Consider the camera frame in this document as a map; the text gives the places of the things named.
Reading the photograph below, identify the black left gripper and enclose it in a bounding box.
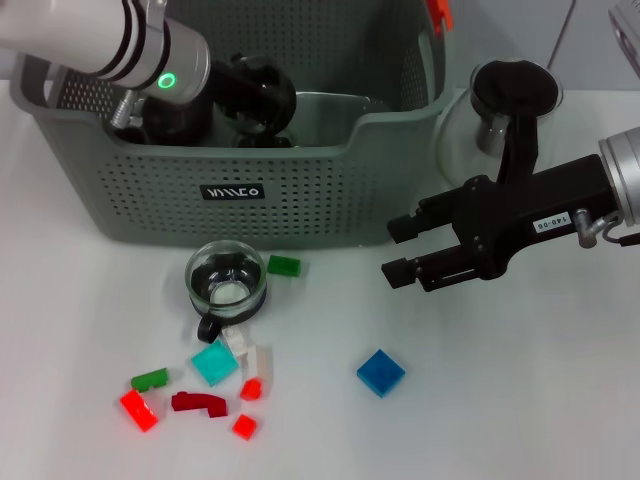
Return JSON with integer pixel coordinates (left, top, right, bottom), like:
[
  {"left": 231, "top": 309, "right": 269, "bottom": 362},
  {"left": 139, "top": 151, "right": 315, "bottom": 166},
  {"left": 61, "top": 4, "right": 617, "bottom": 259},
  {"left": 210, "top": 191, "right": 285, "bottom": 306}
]
[{"left": 207, "top": 55, "right": 242, "bottom": 106}]

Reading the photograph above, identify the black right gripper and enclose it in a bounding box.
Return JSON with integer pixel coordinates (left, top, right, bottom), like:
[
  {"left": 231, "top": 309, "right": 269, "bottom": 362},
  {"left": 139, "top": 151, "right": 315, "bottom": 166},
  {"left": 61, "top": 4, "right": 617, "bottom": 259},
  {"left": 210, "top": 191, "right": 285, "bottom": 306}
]
[{"left": 380, "top": 154, "right": 619, "bottom": 295}]

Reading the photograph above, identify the glass teacup black sleeve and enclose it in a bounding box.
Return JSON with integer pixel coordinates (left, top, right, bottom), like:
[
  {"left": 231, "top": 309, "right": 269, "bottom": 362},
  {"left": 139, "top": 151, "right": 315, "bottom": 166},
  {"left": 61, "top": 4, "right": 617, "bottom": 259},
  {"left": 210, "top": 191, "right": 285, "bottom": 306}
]
[
  {"left": 233, "top": 130, "right": 295, "bottom": 149},
  {"left": 215, "top": 52, "right": 300, "bottom": 137},
  {"left": 184, "top": 240, "right": 269, "bottom": 345}
]

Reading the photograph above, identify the grey perforated storage bin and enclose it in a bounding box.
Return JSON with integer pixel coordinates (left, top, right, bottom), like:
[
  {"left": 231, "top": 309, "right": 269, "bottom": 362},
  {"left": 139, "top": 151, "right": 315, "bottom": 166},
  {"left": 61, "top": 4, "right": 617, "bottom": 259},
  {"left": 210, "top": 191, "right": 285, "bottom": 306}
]
[{"left": 9, "top": 0, "right": 456, "bottom": 251}]

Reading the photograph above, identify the black clay teapot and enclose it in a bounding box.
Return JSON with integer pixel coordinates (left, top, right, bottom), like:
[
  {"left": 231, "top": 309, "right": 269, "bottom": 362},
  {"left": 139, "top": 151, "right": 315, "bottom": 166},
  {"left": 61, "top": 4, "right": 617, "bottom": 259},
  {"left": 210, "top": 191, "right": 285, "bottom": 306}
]
[{"left": 142, "top": 92, "right": 215, "bottom": 147}]

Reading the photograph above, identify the blue square toy brick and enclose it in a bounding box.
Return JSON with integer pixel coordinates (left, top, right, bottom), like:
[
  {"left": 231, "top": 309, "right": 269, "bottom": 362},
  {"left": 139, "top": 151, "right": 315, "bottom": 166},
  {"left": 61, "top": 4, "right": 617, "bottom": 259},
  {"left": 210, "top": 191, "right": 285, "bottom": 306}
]
[{"left": 356, "top": 349, "right": 407, "bottom": 398}]

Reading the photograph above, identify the bright green toy brick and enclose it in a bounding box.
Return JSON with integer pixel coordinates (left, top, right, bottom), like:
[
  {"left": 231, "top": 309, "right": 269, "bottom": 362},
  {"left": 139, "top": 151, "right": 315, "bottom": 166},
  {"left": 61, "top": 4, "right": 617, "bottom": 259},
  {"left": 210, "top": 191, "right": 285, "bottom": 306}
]
[{"left": 267, "top": 254, "right": 303, "bottom": 278}]

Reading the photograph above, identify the clear translucent toy brick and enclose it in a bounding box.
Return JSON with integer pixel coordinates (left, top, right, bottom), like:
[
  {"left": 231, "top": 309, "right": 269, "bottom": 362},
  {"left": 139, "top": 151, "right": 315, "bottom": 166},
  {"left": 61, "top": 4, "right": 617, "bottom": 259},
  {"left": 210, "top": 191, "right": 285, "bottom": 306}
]
[{"left": 239, "top": 344, "right": 275, "bottom": 396}]

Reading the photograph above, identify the white toy brick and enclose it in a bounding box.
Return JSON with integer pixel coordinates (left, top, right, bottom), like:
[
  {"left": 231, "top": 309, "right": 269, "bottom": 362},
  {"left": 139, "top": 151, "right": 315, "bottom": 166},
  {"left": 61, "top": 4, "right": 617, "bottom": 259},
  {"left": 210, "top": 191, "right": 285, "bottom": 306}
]
[{"left": 222, "top": 327, "right": 250, "bottom": 357}]

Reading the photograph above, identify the teal square toy brick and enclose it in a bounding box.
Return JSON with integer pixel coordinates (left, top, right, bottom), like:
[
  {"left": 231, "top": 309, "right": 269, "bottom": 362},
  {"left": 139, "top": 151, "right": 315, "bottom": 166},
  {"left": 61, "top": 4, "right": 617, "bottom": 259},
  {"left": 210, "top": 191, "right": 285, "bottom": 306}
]
[{"left": 190, "top": 342, "right": 240, "bottom": 387}]

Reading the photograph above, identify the small red square brick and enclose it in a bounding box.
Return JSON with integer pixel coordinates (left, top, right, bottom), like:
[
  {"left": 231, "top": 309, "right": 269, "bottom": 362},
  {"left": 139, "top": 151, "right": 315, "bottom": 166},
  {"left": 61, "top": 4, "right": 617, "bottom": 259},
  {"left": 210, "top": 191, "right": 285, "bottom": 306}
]
[{"left": 231, "top": 413, "right": 260, "bottom": 441}]

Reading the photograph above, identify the dark red arch brick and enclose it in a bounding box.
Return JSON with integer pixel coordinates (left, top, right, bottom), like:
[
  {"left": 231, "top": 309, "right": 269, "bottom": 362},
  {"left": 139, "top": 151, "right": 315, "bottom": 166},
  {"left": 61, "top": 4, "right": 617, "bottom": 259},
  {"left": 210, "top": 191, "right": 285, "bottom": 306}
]
[{"left": 171, "top": 391, "right": 229, "bottom": 419}]

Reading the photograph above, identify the dark green toy brick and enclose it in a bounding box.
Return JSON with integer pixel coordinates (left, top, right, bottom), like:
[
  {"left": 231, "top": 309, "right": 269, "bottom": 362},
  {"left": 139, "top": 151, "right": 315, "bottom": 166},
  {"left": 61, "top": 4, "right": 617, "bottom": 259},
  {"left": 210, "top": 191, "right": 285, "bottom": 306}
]
[{"left": 130, "top": 368, "right": 170, "bottom": 393}]

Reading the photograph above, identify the long red flat brick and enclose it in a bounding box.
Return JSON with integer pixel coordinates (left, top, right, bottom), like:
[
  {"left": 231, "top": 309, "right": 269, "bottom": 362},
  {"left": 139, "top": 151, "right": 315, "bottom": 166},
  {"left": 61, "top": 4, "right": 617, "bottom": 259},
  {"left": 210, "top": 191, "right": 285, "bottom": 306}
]
[{"left": 119, "top": 389, "right": 160, "bottom": 434}]

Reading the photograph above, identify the left gripper cable with plug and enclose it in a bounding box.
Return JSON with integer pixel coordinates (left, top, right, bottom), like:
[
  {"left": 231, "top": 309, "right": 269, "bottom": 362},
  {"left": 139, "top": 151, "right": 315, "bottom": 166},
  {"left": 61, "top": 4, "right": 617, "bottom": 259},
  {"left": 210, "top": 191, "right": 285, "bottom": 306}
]
[{"left": 110, "top": 88, "right": 147, "bottom": 129}]

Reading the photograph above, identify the gripper cable with plug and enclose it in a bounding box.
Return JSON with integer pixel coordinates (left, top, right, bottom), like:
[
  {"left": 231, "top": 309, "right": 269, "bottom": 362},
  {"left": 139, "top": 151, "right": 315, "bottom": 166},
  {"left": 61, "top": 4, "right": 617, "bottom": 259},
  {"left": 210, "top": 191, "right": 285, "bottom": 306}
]
[
  {"left": 110, "top": 88, "right": 147, "bottom": 129},
  {"left": 572, "top": 208, "right": 640, "bottom": 250}
]

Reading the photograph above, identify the right gripper cable with plug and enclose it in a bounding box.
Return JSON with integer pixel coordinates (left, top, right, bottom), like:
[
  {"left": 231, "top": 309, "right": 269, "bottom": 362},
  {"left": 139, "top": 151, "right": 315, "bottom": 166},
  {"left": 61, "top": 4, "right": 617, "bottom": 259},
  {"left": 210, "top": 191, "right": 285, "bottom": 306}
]
[{"left": 572, "top": 208, "right": 640, "bottom": 250}]

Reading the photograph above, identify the glass pitcher black lid handle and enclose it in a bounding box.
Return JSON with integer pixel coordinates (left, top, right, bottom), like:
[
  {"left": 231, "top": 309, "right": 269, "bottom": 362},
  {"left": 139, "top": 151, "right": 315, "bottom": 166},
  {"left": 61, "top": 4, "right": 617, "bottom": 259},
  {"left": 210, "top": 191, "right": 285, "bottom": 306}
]
[{"left": 433, "top": 57, "right": 565, "bottom": 191}]

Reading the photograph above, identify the orange bin handle clip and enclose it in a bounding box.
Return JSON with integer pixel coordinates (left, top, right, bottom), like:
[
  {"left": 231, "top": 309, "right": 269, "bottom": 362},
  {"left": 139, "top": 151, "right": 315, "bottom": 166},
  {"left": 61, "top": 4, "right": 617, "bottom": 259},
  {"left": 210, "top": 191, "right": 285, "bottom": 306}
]
[{"left": 424, "top": 0, "right": 455, "bottom": 35}]

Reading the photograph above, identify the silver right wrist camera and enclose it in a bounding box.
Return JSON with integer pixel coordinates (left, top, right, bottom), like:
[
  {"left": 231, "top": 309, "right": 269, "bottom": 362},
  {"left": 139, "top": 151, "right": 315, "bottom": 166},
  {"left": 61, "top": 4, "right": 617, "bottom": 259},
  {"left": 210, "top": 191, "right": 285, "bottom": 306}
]
[{"left": 607, "top": 0, "right": 640, "bottom": 79}]

